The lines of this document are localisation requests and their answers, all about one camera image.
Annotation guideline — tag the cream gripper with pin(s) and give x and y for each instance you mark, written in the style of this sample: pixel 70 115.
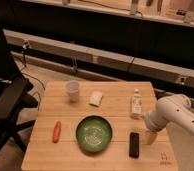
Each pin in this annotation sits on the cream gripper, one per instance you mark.
pixel 149 137

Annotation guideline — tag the black chair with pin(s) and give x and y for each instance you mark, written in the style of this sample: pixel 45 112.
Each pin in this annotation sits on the black chair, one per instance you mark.
pixel 14 88

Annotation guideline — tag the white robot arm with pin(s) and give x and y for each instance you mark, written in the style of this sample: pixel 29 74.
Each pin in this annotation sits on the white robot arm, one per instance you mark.
pixel 174 108

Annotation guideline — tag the small white bottle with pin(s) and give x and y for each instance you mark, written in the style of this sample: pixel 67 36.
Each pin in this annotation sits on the small white bottle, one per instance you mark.
pixel 136 104

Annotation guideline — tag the white sponge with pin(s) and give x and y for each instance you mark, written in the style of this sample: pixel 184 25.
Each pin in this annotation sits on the white sponge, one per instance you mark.
pixel 95 98

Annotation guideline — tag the orange carrot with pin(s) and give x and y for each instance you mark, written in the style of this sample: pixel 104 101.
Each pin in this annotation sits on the orange carrot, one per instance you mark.
pixel 56 132

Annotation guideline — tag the green bowl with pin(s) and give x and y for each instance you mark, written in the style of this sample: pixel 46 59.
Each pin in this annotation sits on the green bowl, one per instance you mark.
pixel 94 134

